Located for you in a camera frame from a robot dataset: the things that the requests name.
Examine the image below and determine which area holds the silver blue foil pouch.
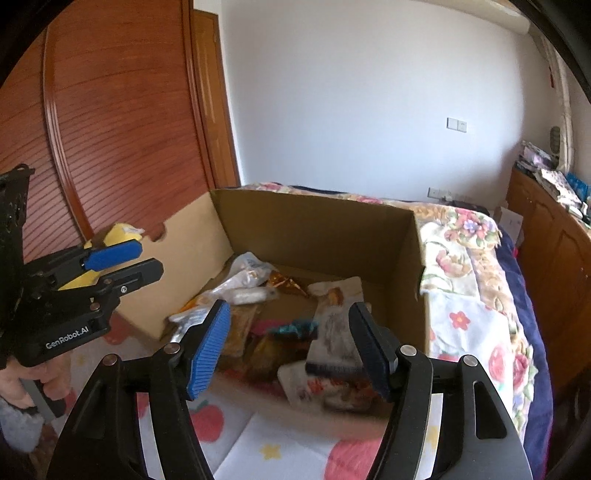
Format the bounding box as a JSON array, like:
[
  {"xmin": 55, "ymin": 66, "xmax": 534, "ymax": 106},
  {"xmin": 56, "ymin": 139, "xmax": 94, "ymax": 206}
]
[{"xmin": 305, "ymin": 302, "xmax": 366, "ymax": 380}]

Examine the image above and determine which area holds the white red snack pouch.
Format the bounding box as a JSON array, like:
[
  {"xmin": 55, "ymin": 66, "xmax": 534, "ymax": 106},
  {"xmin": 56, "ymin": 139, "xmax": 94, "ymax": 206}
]
[{"xmin": 277, "ymin": 361, "xmax": 378, "ymax": 412}]

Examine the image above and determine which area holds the brown cracker packet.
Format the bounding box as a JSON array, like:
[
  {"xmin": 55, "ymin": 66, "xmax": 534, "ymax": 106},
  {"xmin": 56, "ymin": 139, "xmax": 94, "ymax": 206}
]
[{"xmin": 221, "ymin": 304, "xmax": 260, "ymax": 358}]

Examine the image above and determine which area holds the pink squid snack packet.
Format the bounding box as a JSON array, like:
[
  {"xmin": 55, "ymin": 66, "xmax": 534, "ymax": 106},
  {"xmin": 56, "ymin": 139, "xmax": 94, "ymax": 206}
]
[{"xmin": 245, "ymin": 323, "xmax": 314, "ymax": 383}]

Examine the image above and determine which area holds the teal candy wrapper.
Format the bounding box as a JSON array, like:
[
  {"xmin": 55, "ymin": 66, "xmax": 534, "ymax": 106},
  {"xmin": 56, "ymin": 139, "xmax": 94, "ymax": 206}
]
[{"xmin": 267, "ymin": 320, "xmax": 318, "ymax": 341}]

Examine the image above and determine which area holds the white orange snack pouch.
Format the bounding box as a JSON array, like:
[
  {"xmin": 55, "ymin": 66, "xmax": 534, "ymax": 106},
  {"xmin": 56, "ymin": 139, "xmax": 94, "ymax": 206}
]
[{"xmin": 168, "ymin": 252, "xmax": 276, "ymax": 323}]

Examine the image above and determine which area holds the person's left hand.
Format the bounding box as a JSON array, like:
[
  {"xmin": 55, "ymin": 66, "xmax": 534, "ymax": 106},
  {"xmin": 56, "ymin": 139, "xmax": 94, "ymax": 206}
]
[{"xmin": 0, "ymin": 352, "xmax": 73, "ymax": 409}]

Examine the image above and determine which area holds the yellow Pikachu plush toy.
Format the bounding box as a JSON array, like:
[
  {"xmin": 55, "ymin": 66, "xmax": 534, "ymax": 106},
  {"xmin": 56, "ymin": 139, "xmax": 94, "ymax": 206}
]
[{"xmin": 58, "ymin": 223, "xmax": 144, "ymax": 291}]

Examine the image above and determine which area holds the small silver foil packet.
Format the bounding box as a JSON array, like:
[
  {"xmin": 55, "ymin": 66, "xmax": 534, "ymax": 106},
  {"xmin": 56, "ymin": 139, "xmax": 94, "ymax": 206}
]
[{"xmin": 308, "ymin": 276, "xmax": 363, "ymax": 307}]

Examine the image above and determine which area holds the small white candy packet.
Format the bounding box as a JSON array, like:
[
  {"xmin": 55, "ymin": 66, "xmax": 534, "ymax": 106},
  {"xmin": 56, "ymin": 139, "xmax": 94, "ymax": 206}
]
[{"xmin": 224, "ymin": 286, "xmax": 279, "ymax": 306}]

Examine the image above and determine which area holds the floral white bed sheet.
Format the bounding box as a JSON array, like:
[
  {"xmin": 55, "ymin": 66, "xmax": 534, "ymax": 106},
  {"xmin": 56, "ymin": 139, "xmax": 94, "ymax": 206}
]
[{"xmin": 66, "ymin": 319, "xmax": 443, "ymax": 479}]

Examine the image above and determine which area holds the floral quilt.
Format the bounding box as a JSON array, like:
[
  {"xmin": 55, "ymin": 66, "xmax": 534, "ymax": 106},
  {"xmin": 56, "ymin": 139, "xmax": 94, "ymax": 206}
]
[{"xmin": 239, "ymin": 180, "xmax": 539, "ymax": 444}]

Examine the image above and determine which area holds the orange candy wrapper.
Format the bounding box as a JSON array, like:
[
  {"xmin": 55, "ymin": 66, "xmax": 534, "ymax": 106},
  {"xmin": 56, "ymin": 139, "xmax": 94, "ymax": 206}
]
[{"xmin": 267, "ymin": 270, "xmax": 308, "ymax": 298}]

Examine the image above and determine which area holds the brown cardboard box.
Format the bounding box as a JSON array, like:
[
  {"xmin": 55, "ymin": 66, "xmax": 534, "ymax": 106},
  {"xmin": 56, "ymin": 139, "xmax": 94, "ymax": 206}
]
[{"xmin": 91, "ymin": 187, "xmax": 433, "ymax": 441}]

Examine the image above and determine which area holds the wooden louvered wardrobe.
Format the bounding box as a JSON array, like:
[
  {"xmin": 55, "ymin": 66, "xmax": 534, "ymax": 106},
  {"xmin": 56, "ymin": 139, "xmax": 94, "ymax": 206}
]
[{"xmin": 1, "ymin": 1, "xmax": 239, "ymax": 260}]

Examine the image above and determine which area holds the dark blue blanket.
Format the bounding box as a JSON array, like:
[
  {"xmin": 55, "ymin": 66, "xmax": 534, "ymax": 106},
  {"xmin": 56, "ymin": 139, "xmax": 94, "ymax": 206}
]
[{"xmin": 496, "ymin": 230, "xmax": 554, "ymax": 479}]

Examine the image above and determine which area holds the white paper card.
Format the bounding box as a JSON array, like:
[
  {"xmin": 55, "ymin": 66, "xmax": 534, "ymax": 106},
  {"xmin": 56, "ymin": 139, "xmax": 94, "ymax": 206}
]
[{"xmin": 494, "ymin": 206, "xmax": 524, "ymax": 248}]

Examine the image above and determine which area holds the wooden sideboard cabinet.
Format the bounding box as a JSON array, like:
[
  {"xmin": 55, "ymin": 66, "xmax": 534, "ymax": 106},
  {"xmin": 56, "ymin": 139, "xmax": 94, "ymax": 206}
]
[{"xmin": 506, "ymin": 169, "xmax": 590, "ymax": 395}]

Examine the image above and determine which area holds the clutter on cabinet top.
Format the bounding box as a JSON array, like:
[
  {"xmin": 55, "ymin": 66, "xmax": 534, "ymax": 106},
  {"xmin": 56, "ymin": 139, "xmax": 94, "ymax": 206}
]
[{"xmin": 514, "ymin": 140, "xmax": 590, "ymax": 229}]

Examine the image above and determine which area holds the floral window curtain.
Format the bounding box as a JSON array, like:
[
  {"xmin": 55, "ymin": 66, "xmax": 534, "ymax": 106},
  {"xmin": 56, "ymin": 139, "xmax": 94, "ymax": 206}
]
[{"xmin": 529, "ymin": 26, "xmax": 575, "ymax": 173}]

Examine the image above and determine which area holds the white wall switch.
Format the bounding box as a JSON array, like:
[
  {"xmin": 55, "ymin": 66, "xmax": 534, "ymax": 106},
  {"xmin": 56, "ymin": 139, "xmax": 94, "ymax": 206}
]
[{"xmin": 447, "ymin": 117, "xmax": 468, "ymax": 133}]

